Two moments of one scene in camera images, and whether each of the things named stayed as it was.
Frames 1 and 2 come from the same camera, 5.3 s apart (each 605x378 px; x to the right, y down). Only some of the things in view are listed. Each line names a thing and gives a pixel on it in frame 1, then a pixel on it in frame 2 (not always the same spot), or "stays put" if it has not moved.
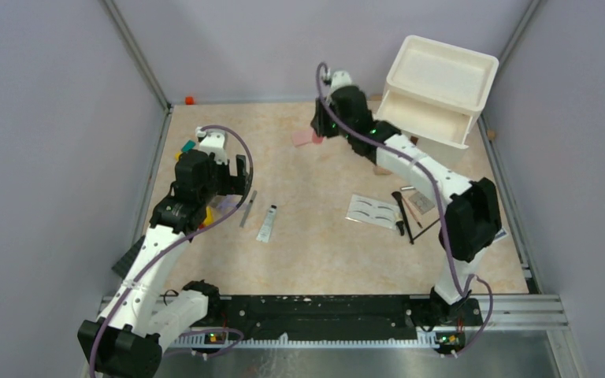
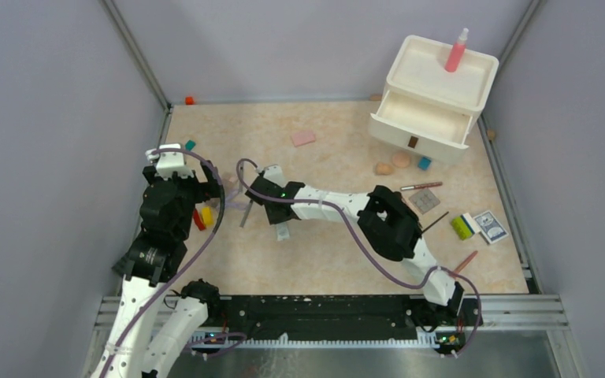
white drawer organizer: x=435 y=91 stays put
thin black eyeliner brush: x=424 y=230 stays put
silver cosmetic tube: x=265 y=230 → x=282 y=231
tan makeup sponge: x=380 y=170 stays put
